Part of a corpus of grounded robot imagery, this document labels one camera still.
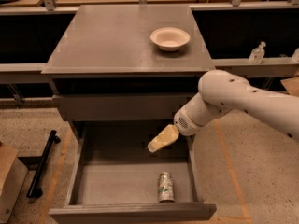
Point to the black metal bar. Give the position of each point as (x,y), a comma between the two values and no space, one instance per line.
(35,191)

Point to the open grey middle drawer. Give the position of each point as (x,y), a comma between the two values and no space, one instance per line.
(115,178)

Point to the closed grey top drawer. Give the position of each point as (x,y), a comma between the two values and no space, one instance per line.
(117,107)

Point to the clear plastic bottle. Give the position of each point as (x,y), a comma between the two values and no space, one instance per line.
(257,54)

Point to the silver green 7up can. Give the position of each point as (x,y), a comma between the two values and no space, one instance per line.
(165,188)

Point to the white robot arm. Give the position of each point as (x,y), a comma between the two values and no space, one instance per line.
(219,92)

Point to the brown cardboard box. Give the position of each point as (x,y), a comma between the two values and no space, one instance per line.
(12,175)

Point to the grey metal rail shelf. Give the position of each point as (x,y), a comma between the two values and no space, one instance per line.
(16,73)

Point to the grey drawer cabinet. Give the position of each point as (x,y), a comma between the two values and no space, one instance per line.
(119,36)

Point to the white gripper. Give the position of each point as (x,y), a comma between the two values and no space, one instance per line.
(184,122)

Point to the white paper bowl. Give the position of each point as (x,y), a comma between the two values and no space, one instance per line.
(169,38)

